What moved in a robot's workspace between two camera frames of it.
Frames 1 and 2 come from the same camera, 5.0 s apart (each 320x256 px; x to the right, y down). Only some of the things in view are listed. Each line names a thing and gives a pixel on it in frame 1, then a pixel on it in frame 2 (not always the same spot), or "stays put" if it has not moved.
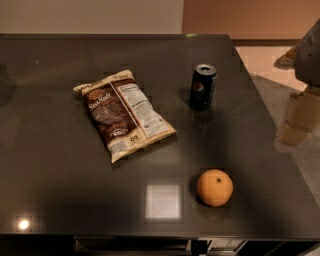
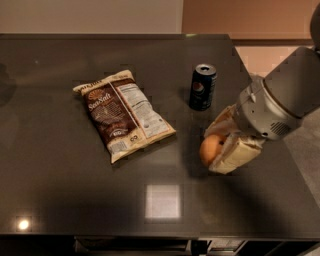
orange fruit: x=215 y=187 -> x=210 y=147
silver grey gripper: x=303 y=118 -> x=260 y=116
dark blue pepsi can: x=203 y=86 stays put
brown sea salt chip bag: x=122 y=116 stays put
